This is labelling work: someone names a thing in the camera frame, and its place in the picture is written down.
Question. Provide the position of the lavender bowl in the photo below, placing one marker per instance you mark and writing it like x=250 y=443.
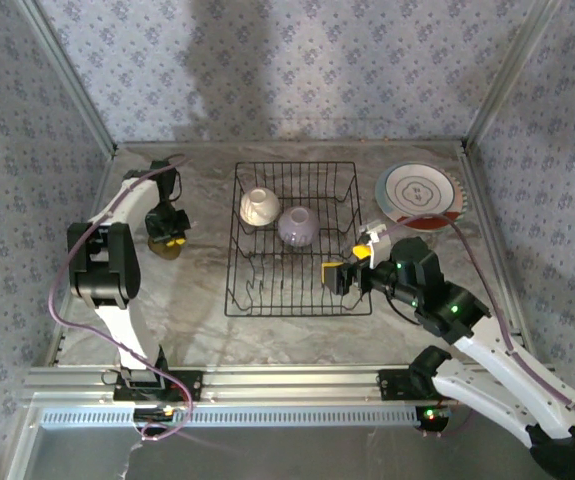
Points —
x=297 y=227

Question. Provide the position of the green striped plate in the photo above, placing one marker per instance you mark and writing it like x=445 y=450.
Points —
x=465 y=197

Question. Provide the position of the shiny metal sheet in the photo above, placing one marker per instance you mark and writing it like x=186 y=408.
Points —
x=317 y=455

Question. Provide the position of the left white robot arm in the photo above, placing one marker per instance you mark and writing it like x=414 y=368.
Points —
x=102 y=270

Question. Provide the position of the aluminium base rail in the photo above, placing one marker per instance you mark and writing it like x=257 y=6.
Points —
x=287 y=382

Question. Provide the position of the pastel colour-block plate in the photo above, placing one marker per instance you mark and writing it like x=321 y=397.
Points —
x=419 y=226

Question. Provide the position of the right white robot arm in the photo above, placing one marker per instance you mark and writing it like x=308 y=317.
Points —
x=507 y=360

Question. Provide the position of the amber glass cup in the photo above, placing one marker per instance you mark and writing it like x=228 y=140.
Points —
x=164 y=254

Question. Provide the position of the aluminium frame post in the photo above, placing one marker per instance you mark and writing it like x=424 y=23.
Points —
x=71 y=75
x=509 y=75

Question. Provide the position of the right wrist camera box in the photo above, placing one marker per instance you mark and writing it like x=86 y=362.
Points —
x=377 y=232

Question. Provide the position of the cream bowl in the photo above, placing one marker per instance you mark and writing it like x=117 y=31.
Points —
x=259 y=207

